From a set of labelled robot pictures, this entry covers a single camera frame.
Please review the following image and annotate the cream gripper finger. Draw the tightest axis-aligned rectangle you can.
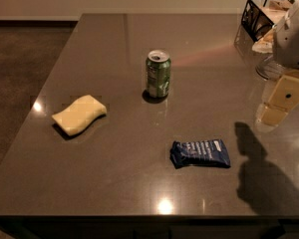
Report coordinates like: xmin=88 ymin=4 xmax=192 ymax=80
xmin=258 ymin=104 xmax=288 ymax=126

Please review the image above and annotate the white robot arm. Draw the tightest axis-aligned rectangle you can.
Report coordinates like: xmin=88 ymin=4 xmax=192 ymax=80
xmin=256 ymin=0 xmax=299 ymax=126

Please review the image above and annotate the blue rxbar blueberry wrapper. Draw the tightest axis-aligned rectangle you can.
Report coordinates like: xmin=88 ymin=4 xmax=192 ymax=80
xmin=169 ymin=139 xmax=231 ymax=169

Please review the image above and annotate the clear glass jar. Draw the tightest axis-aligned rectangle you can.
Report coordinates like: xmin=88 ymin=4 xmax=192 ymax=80
xmin=255 ymin=55 xmax=285 ymax=81

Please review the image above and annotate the green soda can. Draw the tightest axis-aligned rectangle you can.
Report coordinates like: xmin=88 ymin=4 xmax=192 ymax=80
xmin=146 ymin=50 xmax=171 ymax=99

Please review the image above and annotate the yellow sponge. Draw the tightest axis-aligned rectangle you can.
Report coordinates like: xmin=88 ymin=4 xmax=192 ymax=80
xmin=52 ymin=95 xmax=107 ymax=136

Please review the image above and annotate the black wire basket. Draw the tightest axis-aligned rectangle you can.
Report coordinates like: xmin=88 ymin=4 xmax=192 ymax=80
xmin=241 ymin=0 xmax=293 ymax=42

